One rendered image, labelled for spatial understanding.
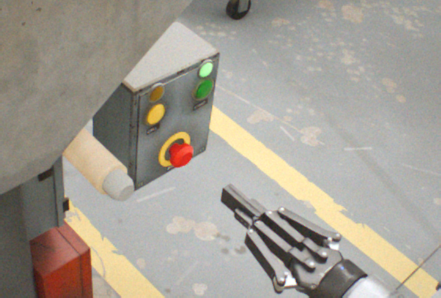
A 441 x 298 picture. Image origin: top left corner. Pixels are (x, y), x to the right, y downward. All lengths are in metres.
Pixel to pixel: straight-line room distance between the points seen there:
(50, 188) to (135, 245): 0.93
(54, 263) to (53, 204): 0.12
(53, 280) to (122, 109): 0.51
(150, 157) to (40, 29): 0.66
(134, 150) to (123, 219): 1.24
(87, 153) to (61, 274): 0.76
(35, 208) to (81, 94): 0.86
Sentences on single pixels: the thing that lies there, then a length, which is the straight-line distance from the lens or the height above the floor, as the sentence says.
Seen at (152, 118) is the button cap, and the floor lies 1.07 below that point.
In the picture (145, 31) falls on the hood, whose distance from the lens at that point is 0.40.
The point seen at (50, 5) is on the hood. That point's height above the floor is 1.50.
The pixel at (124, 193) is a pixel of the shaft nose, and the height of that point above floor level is 1.25.
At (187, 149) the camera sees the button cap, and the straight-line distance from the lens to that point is 1.00.
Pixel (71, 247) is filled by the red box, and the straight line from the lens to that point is 1.35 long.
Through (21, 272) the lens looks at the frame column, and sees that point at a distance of 1.30.
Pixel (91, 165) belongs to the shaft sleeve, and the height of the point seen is 1.26.
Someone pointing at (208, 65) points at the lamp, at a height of 1.11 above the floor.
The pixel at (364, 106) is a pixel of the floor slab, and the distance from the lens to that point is 2.80.
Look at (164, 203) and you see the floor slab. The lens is 2.25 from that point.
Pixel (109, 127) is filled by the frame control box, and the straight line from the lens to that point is 0.98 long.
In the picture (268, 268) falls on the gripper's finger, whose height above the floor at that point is 0.97.
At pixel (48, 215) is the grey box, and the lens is 1.29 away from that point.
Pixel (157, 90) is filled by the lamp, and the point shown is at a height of 1.11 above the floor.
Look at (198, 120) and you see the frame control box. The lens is 1.02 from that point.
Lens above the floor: 1.69
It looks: 42 degrees down
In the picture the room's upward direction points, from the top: 9 degrees clockwise
